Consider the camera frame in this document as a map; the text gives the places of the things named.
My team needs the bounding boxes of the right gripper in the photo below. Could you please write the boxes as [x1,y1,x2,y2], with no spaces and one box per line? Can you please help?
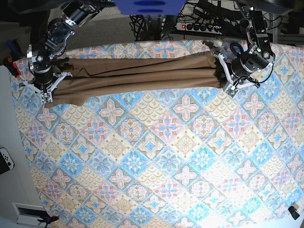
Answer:
[20,71,72,95]

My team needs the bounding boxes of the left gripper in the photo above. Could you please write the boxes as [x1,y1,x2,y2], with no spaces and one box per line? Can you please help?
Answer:
[214,53,260,91]

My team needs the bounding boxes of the brown t-shirt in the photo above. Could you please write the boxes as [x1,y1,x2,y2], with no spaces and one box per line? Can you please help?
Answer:
[45,52,226,108]

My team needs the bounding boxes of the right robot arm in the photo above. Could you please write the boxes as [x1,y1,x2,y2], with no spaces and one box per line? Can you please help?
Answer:
[19,0,114,104]

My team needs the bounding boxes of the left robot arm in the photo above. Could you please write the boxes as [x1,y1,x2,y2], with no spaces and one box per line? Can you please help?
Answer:
[214,2,276,98]

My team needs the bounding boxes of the red black clamp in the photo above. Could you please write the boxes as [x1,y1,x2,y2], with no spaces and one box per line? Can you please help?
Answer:
[3,57,20,78]

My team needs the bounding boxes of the white power strip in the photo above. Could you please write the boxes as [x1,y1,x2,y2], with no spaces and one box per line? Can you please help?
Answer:
[175,22,222,35]

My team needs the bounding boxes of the game console controller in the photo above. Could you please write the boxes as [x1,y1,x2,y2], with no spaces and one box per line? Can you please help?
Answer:
[0,147,15,174]

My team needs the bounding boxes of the patterned tablecloth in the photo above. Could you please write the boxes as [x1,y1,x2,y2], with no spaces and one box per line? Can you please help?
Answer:
[10,45,304,228]

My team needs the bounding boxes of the white framed device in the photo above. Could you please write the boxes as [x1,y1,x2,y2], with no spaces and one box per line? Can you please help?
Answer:
[12,202,47,228]

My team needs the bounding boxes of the orange black clamp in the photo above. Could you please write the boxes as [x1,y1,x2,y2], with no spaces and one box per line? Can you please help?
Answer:
[38,211,59,227]

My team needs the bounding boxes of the black corner clamp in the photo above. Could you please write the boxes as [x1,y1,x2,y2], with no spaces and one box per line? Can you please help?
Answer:
[288,206,300,220]

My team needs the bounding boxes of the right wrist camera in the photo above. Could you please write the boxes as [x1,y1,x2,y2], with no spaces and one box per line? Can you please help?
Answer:
[40,92,53,104]

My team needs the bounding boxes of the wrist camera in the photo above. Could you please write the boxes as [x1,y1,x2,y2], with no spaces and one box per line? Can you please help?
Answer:
[223,84,239,98]
[40,92,53,104]

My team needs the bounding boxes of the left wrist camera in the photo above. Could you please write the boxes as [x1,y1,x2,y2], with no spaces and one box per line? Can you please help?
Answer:
[223,84,239,98]

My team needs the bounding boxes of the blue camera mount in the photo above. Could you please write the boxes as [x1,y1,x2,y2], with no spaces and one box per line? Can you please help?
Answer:
[114,0,186,15]

